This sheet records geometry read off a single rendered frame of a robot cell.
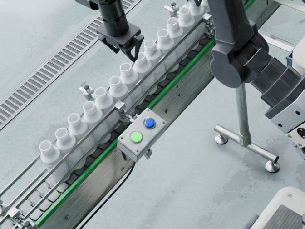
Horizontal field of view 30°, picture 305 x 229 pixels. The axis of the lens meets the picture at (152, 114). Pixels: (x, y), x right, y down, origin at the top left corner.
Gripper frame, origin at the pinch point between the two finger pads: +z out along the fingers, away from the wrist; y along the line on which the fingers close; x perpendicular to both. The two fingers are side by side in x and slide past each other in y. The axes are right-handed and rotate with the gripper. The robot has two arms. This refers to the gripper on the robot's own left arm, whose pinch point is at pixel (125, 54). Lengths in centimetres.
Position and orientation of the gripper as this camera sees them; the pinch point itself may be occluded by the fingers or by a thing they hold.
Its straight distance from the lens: 150.0
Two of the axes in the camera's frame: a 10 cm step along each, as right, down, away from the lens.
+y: 7.4, 4.3, -5.1
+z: 1.8, 6.1, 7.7
